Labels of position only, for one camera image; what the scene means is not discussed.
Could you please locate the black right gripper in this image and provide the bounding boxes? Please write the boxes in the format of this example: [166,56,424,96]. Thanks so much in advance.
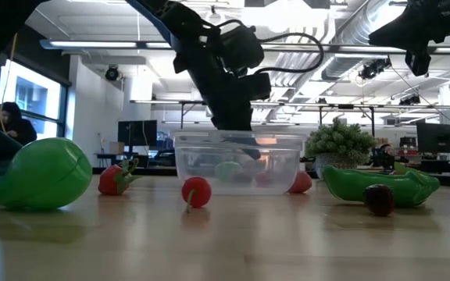
[369,7,450,52]

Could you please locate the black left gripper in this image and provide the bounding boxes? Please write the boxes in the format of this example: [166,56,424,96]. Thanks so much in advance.
[174,48,262,161]

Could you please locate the clear plastic tupperware container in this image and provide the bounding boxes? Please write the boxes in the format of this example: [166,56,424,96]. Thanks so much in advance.
[173,130,307,196]

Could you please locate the green toy pea pod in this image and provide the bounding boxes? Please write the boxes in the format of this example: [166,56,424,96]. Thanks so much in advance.
[321,163,441,208]

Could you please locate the red toy strawberry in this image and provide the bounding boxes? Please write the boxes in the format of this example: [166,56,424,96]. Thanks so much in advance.
[98,158,141,196]

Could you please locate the dark red toy cherry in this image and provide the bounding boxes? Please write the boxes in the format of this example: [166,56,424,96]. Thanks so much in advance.
[363,183,396,217]

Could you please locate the green toy pear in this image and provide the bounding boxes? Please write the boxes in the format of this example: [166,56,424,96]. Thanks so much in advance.
[0,137,93,212]

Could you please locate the black computer monitor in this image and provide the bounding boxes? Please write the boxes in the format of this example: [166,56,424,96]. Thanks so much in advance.
[117,119,159,148]
[416,122,450,155]

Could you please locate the potted faux green plant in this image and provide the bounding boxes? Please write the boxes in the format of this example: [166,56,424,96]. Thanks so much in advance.
[305,116,378,180]

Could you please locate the person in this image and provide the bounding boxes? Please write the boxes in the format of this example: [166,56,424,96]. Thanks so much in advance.
[371,143,409,171]
[0,101,38,146]

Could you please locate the brown cardboard box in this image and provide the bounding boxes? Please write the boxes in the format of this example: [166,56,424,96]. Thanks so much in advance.
[109,140,126,155]

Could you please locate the dark office desk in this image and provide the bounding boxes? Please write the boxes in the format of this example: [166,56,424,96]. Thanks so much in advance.
[95,151,175,169]

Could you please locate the black ceiling spotlight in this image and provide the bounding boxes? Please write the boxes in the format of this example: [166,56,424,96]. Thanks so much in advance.
[104,65,120,82]

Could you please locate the long ceiling light bar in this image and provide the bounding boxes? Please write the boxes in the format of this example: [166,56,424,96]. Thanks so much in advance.
[39,38,450,55]

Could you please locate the large office window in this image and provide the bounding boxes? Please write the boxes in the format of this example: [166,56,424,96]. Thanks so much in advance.
[0,58,70,141]

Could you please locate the silver ribbed air duct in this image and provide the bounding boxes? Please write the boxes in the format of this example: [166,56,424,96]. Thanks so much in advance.
[320,0,409,81]

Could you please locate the black ceiling camera cluster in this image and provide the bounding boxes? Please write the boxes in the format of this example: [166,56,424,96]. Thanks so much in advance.
[357,57,392,81]

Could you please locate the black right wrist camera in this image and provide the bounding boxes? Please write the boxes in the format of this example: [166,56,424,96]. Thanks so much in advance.
[404,50,432,77]

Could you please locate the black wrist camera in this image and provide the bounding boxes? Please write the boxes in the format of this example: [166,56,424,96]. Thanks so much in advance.
[244,72,272,101]
[404,50,432,77]

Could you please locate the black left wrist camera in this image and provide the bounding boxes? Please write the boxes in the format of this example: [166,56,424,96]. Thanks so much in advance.
[244,72,272,101]

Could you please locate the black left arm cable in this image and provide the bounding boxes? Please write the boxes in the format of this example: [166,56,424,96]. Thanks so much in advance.
[254,32,325,75]

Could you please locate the black metal background frame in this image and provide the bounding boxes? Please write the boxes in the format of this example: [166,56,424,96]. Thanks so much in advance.
[180,100,377,137]

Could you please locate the yellow cable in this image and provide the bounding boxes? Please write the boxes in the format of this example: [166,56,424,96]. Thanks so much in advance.
[0,33,19,132]

